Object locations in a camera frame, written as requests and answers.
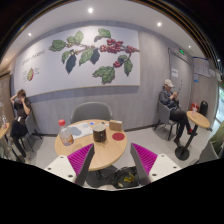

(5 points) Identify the grey chair under man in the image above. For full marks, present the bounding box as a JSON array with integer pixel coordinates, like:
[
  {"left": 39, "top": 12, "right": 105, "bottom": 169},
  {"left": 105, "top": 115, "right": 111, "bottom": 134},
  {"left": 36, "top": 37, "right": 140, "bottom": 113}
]
[{"left": 153, "top": 100, "right": 178, "bottom": 141}]

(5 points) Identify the clear plastic bottle red cap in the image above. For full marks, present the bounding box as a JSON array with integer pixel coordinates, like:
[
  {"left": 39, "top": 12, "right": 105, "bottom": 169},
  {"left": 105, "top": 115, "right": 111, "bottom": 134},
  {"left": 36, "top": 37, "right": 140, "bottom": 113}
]
[{"left": 58, "top": 119, "right": 74, "bottom": 146}]

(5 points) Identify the grey armchair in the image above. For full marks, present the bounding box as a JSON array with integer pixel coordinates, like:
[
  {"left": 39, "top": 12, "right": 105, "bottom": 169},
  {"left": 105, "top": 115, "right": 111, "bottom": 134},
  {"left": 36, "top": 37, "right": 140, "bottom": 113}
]
[{"left": 70, "top": 102, "right": 113, "bottom": 123}]

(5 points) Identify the small round side table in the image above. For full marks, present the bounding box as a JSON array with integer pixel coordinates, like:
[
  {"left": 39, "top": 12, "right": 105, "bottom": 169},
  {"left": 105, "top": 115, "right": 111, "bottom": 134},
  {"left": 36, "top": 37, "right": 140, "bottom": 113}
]
[{"left": 175, "top": 111, "right": 210, "bottom": 161}]

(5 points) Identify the wall notice board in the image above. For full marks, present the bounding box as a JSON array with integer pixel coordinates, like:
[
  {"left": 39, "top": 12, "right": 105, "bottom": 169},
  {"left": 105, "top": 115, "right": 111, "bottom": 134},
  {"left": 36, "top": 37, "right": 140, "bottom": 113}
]
[{"left": 193, "top": 57, "right": 210, "bottom": 77}]

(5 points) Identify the round wooden table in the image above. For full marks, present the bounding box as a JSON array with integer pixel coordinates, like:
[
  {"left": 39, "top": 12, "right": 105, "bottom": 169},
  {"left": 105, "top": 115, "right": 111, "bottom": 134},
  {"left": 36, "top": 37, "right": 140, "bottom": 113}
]
[{"left": 55, "top": 119, "right": 127, "bottom": 171}]

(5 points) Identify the black trash bin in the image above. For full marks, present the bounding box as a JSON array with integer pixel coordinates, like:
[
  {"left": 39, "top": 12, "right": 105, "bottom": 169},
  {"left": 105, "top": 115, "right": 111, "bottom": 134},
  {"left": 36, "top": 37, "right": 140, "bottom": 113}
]
[{"left": 199, "top": 101, "right": 208, "bottom": 116}]

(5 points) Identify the brown cardboard box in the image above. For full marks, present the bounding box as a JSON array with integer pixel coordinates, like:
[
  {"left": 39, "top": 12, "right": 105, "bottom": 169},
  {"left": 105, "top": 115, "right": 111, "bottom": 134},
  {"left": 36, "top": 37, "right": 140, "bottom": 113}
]
[{"left": 109, "top": 120, "right": 122, "bottom": 131}]

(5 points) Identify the grey door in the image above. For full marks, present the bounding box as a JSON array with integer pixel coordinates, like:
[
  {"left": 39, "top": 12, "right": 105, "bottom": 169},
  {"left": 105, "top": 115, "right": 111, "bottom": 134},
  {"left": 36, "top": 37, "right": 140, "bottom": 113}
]
[{"left": 169, "top": 49, "right": 192, "bottom": 111}]

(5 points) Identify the seated man white cap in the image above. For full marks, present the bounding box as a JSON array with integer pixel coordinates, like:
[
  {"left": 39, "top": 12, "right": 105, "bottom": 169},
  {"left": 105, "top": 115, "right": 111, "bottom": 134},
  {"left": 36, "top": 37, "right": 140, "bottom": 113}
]
[{"left": 159, "top": 79, "right": 192, "bottom": 147}]

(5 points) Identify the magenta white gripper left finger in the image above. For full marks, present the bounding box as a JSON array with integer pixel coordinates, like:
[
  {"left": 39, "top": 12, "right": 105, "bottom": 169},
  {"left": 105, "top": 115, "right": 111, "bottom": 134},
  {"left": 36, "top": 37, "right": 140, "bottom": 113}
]
[{"left": 45, "top": 144, "right": 95, "bottom": 186}]

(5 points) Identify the dark brown mug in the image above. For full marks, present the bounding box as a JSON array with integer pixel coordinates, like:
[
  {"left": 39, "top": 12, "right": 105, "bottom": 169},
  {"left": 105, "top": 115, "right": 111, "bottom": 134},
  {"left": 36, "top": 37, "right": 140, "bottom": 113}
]
[{"left": 93, "top": 124, "right": 106, "bottom": 142}]

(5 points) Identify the black bag on floor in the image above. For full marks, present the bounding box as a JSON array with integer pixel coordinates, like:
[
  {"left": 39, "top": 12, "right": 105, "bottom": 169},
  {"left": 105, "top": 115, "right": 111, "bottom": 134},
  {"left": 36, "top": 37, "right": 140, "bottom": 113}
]
[{"left": 109, "top": 166, "right": 139, "bottom": 189}]

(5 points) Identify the red item on side table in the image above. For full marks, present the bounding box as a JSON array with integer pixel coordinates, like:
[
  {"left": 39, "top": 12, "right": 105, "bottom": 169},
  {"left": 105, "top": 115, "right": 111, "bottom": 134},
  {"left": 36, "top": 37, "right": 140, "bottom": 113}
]
[{"left": 191, "top": 103, "right": 199, "bottom": 112}]

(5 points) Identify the grey chair far left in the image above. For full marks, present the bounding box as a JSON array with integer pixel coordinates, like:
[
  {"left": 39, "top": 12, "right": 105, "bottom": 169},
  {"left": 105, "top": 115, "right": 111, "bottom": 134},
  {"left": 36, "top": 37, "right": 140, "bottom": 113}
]
[{"left": 20, "top": 113, "right": 41, "bottom": 149}]

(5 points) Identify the white printed paper sheet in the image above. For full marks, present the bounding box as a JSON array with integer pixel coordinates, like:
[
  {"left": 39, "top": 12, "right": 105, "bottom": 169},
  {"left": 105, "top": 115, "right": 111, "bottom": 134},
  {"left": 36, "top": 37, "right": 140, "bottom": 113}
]
[{"left": 69, "top": 122, "right": 93, "bottom": 139}]

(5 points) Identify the red round coaster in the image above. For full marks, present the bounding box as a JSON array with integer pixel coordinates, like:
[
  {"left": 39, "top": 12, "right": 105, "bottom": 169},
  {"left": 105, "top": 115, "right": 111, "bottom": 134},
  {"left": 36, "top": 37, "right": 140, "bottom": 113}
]
[{"left": 112, "top": 133, "right": 125, "bottom": 141}]

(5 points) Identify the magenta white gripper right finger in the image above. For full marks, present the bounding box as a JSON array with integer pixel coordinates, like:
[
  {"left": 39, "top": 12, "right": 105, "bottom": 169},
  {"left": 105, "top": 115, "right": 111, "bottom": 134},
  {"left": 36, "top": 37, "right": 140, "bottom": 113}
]
[{"left": 130, "top": 143, "right": 180, "bottom": 185}]

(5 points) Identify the seated person in black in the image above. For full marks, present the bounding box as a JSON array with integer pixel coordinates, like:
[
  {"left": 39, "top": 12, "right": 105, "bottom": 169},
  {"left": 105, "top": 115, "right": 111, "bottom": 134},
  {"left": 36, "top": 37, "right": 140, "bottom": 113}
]
[{"left": 10, "top": 89, "right": 32, "bottom": 161}]

